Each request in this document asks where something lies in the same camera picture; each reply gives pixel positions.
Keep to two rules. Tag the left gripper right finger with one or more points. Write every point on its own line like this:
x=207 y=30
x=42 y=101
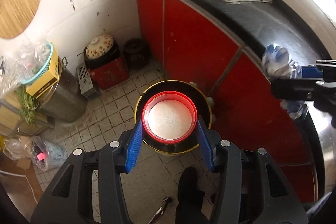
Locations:
x=273 y=198

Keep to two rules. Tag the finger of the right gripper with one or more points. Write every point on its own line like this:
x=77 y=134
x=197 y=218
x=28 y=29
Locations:
x=320 y=92
x=323 y=69

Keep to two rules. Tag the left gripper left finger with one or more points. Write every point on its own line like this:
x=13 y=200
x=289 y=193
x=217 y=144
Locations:
x=69 y=196

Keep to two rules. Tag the red jar lid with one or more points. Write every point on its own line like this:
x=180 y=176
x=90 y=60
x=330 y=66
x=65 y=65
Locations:
x=169 y=117

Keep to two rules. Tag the yellow rimmed trash bin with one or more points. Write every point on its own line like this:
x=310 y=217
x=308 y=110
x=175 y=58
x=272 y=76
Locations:
x=200 y=101

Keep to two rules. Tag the steel stock pot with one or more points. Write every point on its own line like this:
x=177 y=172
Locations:
x=63 y=101

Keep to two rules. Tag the yellow cardboard box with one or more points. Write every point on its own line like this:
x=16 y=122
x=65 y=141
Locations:
x=49 y=76

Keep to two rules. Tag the floral lid clay pot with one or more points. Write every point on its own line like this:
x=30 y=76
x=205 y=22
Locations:
x=101 y=51

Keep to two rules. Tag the red cabinet doors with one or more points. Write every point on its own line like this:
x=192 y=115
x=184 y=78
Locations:
x=193 y=46

